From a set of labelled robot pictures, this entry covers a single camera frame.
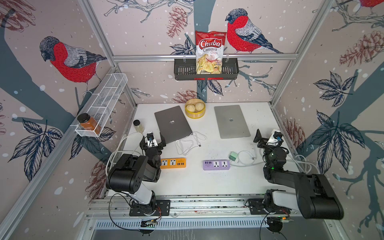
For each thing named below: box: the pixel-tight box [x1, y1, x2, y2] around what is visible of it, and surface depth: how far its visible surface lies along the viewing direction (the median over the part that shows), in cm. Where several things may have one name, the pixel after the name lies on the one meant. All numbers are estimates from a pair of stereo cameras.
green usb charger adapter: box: [228, 151, 238, 162], surface depth 92 cm
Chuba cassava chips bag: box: [195, 30, 227, 75], surface depth 87 cm
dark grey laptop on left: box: [154, 105, 193, 144], surface depth 112 cm
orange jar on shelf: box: [77, 113, 102, 135], surface depth 63 cm
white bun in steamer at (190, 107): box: [186, 104, 196, 112], surface depth 113 cm
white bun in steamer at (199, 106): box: [195, 102, 205, 111], surface depth 115 cm
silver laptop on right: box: [214, 105, 251, 139], surface depth 110 cm
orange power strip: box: [160, 157, 187, 169], surface depth 89 cm
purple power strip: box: [202, 159, 231, 171], surface depth 87 cm
